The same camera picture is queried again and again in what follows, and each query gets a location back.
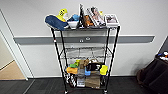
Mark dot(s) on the yellow-green small toy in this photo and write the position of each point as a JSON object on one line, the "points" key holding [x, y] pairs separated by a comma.
{"points": [[77, 62]]}

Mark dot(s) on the green box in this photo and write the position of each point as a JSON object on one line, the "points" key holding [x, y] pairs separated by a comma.
{"points": [[73, 65]]}

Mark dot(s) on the black bag with print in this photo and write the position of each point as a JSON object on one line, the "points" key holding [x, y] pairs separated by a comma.
{"points": [[94, 66]]}

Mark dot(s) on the white bowl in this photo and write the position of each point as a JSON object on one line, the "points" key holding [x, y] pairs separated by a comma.
{"points": [[73, 25]]}

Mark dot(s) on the orange toy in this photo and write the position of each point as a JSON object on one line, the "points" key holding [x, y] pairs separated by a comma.
{"points": [[88, 21]]}

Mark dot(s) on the grey box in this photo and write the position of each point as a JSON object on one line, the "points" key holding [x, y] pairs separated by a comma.
{"points": [[81, 74]]}

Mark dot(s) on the yellow sponge block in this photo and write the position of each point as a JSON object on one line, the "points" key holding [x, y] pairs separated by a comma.
{"points": [[103, 70]]}

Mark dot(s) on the magazine with portrait cover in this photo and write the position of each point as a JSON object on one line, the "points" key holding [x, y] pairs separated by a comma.
{"points": [[96, 16]]}

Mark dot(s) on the white printed box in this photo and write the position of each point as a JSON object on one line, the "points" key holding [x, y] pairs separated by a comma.
{"points": [[81, 82]]}

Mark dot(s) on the brown cardboard box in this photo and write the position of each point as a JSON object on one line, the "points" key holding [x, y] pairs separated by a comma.
{"points": [[93, 82]]}

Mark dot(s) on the black and white pack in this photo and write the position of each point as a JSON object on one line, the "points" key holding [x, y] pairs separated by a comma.
{"points": [[71, 81]]}

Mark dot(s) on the blue whale plush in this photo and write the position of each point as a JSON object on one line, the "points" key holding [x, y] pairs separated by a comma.
{"points": [[56, 22]]}

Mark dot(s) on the small yellow item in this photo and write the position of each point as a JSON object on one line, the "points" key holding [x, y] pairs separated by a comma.
{"points": [[101, 13]]}

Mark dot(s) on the white box with picture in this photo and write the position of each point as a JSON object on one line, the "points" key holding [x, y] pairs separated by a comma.
{"points": [[112, 20]]}

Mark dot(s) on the yellow striped shark plush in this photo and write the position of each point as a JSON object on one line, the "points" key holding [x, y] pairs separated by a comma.
{"points": [[62, 14]]}

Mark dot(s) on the red and white items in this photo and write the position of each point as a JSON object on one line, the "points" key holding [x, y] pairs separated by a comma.
{"points": [[162, 56]]}

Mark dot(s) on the black chair with dark cloth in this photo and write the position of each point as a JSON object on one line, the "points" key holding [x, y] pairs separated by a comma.
{"points": [[156, 78]]}

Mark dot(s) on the small white wall outlet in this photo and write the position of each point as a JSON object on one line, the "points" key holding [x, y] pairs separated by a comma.
{"points": [[88, 38], [81, 41]]}

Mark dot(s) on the black flat frame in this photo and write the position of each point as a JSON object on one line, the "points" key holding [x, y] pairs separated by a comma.
{"points": [[81, 16]]}

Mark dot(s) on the long grey wall band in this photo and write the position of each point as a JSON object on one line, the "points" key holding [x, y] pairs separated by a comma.
{"points": [[33, 40]]}

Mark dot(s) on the white door frame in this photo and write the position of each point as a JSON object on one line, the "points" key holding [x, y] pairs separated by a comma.
{"points": [[16, 50]]}

